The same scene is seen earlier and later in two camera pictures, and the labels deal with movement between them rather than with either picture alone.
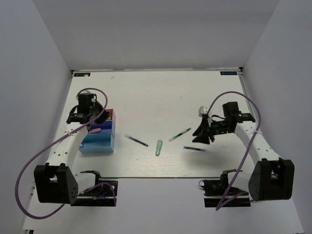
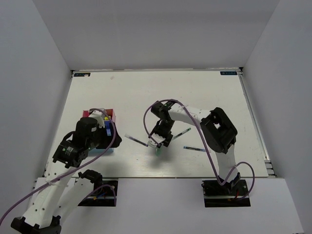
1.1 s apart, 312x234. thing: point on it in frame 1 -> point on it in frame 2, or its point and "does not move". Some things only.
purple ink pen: (136, 140) does not move
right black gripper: (202, 131) -> (168, 139)
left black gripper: (105, 113) -> (107, 138)
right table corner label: (228, 72) does not move
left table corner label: (82, 74) does not move
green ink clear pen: (185, 131) does not move
